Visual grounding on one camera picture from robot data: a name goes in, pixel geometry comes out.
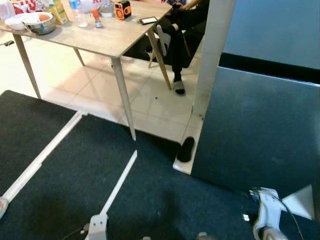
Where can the green yellow juice carton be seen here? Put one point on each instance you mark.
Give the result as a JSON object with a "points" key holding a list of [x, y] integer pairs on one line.
{"points": [[60, 12]]}

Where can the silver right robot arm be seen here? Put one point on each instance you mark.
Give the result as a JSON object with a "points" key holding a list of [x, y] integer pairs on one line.
{"points": [[272, 235]]}

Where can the wooden chair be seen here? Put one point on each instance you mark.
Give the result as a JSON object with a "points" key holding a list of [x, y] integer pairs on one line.
{"points": [[162, 42]]}

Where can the white-capped clear water bottle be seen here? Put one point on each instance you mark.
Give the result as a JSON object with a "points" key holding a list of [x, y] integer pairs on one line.
{"points": [[80, 17]]}

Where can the black slipper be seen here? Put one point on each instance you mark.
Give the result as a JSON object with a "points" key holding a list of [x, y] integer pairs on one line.
{"points": [[186, 149]]}

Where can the black smartphone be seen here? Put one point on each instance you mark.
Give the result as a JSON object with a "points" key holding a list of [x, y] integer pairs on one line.
{"points": [[148, 20]]}

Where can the white bowl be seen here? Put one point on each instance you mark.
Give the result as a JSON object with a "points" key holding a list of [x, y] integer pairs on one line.
{"points": [[14, 21]]}

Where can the small grey freezer door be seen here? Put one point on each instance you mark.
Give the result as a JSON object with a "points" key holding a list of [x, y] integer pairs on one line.
{"points": [[275, 30]]}

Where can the grey two-door fridge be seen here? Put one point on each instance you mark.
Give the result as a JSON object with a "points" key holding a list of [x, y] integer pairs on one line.
{"points": [[260, 115]]}

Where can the light wooden table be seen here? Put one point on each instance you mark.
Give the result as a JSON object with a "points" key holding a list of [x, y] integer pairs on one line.
{"points": [[115, 35]]}

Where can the long white tape strip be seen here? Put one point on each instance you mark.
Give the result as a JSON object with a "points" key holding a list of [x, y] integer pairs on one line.
{"points": [[40, 157]]}

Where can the metal mixing bowl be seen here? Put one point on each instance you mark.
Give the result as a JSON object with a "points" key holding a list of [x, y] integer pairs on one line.
{"points": [[40, 25]]}

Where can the red white printed bag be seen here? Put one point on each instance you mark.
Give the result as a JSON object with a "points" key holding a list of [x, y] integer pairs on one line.
{"points": [[22, 5]]}

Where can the short white tape strip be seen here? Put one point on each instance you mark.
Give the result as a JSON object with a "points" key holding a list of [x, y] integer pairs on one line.
{"points": [[120, 182]]}

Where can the dark blue carpet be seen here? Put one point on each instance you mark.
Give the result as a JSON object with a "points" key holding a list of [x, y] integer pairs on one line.
{"points": [[75, 170]]}

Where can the small orange-capped bottle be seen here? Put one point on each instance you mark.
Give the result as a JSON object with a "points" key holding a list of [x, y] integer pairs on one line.
{"points": [[97, 19]]}

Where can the orange black speaker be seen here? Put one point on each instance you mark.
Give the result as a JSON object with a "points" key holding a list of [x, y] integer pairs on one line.
{"points": [[122, 10]]}

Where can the white bag with red print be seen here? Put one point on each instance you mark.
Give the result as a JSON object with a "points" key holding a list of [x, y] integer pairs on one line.
{"points": [[91, 3]]}

